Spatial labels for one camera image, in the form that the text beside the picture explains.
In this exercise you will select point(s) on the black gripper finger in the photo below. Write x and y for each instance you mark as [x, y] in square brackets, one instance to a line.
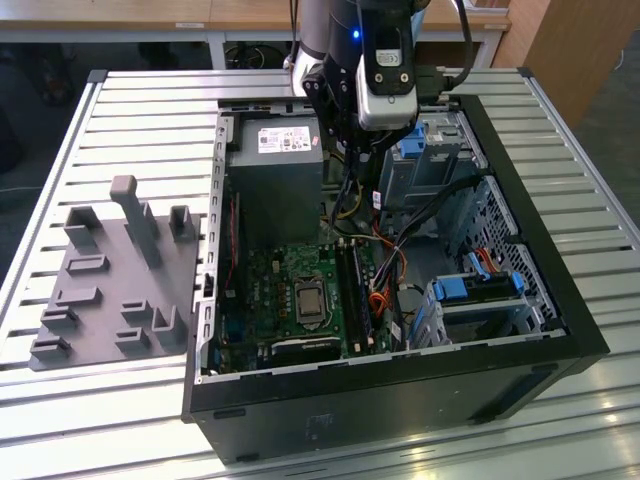
[380, 141]
[332, 105]

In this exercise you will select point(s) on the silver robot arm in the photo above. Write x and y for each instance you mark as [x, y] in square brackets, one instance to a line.
[310, 30]

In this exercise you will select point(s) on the blue drive carrier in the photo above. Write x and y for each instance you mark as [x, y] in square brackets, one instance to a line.
[415, 145]

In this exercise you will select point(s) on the metal drive bay cage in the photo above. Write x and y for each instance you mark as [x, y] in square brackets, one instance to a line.
[440, 170]

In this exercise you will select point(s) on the grey power supply unit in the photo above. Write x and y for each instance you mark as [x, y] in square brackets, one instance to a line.
[275, 200]

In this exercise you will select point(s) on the blue disk carrier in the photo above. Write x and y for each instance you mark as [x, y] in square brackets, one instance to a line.
[452, 290]

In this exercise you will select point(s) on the silver CPU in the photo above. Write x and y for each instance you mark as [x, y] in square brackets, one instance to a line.
[309, 302]

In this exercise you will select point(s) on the green motherboard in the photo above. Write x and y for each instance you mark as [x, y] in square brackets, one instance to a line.
[265, 285]

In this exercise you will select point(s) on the metal CPU socket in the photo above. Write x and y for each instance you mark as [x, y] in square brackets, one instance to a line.
[312, 326]

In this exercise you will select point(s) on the wooden cabinet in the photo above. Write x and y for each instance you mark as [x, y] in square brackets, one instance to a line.
[575, 50]

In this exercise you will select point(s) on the metal disk bay cage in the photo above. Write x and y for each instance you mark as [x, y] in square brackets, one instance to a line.
[500, 320]

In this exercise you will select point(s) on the wooden desk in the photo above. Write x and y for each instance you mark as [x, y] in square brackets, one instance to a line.
[125, 12]

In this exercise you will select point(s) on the black graphics card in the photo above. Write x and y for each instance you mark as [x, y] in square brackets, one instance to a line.
[305, 347]

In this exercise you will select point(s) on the black PC case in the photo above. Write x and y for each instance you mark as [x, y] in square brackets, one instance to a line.
[350, 415]

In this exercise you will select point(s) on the grey parts rack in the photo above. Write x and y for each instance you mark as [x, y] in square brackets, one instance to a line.
[110, 280]

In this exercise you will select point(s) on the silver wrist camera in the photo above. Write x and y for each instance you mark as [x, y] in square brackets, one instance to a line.
[387, 100]

